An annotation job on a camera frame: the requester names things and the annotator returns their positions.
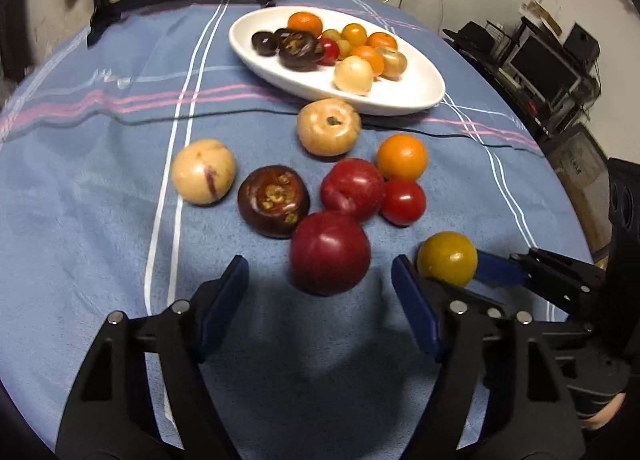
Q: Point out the yellow-green longan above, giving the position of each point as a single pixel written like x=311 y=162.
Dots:
x=344 y=48

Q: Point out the pale melon purple stripe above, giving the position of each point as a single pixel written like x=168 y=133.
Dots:
x=203 y=172

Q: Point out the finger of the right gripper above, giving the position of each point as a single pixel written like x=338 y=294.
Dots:
x=562 y=281
x=465 y=289

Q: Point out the beige passion fruit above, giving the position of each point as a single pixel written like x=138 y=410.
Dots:
x=328 y=127

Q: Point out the large orange mandarin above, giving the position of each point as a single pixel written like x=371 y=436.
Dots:
x=305 y=21

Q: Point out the small orange kumquat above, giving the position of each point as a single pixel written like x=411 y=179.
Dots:
x=355 y=34

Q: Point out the smaller red plum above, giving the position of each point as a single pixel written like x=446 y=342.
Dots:
x=353 y=187

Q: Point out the small spotted pale fruit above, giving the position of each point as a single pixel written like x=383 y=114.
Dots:
x=354 y=75

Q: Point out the red cherry tomato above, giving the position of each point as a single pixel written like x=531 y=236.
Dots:
x=330 y=51
x=404 y=202

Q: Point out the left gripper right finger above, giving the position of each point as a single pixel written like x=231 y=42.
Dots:
x=499 y=393

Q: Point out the small green-yellow longan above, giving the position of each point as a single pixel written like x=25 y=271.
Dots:
x=332 y=34

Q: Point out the black hat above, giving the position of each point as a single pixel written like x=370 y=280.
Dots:
x=471 y=36

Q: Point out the white round plate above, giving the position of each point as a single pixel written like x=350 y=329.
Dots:
x=421 y=87

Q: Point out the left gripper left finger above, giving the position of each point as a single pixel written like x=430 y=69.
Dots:
x=109 y=413

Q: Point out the cardboard box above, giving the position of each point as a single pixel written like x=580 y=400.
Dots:
x=580 y=164

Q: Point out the tan spotted round fruit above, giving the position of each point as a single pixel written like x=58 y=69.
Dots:
x=394 y=62

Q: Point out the blue striped tablecloth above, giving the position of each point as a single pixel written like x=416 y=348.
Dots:
x=90 y=223

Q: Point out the large red plum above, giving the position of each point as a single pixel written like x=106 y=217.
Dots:
x=329 y=254

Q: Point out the round orange fruit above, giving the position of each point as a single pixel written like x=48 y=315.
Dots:
x=401 y=156

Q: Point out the green-orange tomato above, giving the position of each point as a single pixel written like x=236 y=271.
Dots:
x=448 y=256

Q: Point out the black speaker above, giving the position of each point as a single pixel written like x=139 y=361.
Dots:
x=582 y=46

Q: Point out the smooth orange fruit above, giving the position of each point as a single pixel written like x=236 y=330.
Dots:
x=370 y=55

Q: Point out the person's right hand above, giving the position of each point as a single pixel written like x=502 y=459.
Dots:
x=606 y=414

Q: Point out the mandarin with dark spots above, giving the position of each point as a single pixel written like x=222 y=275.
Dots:
x=382 y=39

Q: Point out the black equipment shelf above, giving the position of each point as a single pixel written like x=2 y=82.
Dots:
x=544 y=121

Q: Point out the dark cherry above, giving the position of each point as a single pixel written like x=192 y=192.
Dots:
x=283 y=33
x=265 y=43

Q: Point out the computer monitor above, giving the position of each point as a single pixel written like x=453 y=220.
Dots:
x=539 y=68

